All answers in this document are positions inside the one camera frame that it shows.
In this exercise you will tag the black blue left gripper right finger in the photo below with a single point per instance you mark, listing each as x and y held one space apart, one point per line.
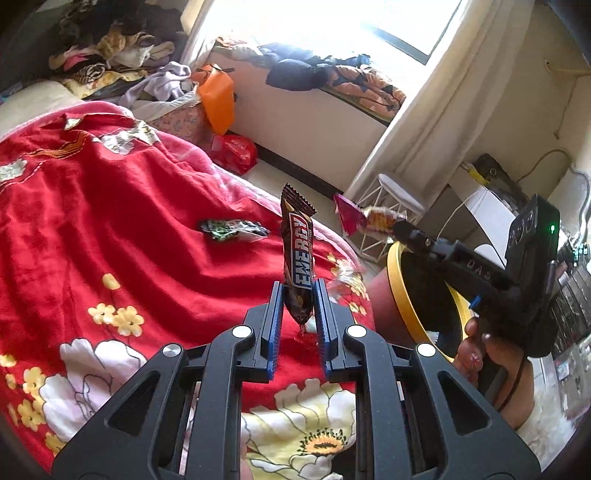
415 416

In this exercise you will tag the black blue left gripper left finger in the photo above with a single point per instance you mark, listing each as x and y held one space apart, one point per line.
178 416

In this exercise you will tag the magenta wrapper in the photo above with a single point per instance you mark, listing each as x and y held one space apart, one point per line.
350 215

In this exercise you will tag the green candy wrapper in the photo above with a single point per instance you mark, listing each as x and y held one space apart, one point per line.
225 230

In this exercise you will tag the brown energy bar wrapper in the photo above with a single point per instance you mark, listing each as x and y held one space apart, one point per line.
297 232

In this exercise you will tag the red snack packet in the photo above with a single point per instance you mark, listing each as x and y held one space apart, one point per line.
379 221

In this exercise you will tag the red yellow-rimmed trash bin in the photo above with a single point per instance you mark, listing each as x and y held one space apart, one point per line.
412 304

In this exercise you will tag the person's right hand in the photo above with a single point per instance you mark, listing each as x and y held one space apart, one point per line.
515 397

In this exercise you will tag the white dressing desk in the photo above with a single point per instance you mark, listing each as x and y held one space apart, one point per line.
491 214

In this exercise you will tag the red floral blanket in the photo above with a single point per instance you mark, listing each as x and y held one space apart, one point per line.
103 263

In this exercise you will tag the cream curtain right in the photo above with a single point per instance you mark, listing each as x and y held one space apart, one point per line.
464 82

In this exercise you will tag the cream curtain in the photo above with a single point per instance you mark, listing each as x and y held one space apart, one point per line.
200 39
464 82

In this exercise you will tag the orange patterned blanket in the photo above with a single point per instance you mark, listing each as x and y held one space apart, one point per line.
366 89

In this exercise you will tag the red plastic bag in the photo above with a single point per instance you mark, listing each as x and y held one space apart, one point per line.
234 153

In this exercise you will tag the floral laundry basket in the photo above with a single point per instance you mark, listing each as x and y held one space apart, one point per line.
188 123

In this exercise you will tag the lavender white clothes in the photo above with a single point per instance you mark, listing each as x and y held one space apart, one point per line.
160 93

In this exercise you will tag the orange paper bag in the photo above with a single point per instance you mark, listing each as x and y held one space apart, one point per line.
216 90

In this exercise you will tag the dark blue clothes on sill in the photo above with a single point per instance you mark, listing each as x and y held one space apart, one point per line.
294 69

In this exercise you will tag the pile of clothes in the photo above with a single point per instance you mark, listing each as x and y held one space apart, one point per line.
108 46

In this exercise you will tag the cream curtain left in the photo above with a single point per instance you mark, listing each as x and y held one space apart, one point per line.
200 39

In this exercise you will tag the white wire stool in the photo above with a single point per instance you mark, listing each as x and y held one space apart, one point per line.
385 192

